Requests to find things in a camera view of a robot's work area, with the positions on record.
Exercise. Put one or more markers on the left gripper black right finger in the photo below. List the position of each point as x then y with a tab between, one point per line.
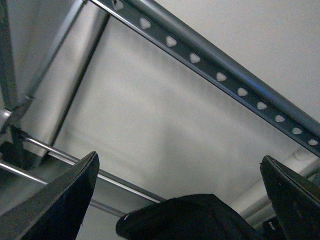
295	200

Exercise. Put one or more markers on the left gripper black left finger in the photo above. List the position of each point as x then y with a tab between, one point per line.
56	211

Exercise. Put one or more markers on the black printed t-shirt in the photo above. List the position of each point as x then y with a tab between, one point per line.
190	217

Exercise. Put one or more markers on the upper chrome rack rod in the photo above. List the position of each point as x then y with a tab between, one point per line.
105	176

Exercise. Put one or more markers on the grey metal rack frame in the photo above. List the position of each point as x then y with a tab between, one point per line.
46	47

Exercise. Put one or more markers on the perforated grey top rail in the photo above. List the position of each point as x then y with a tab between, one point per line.
169	33

